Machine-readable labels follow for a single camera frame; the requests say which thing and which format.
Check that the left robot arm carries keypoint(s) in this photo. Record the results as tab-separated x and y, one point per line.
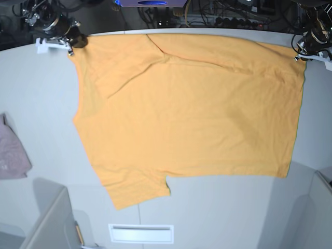
318	14

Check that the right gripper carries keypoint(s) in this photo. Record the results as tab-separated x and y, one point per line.
55	25

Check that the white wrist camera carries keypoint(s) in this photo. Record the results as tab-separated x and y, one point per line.
325	57
44	46

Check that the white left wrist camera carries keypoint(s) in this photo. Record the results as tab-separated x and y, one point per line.
325	57

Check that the black power strip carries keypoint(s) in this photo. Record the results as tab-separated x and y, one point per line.
236	23

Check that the yellow T-shirt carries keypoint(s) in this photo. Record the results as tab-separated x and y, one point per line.
181	105

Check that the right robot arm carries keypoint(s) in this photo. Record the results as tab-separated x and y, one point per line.
31	7

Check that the orange pencil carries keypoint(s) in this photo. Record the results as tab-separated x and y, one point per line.
79	235

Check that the blue-ringed device at back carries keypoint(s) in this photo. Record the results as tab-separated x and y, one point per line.
151	3

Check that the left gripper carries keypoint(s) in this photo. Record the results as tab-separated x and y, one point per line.
315	40

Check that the folded pink cloth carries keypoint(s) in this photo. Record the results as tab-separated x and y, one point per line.
15	163

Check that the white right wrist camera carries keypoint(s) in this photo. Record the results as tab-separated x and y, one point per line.
44	46

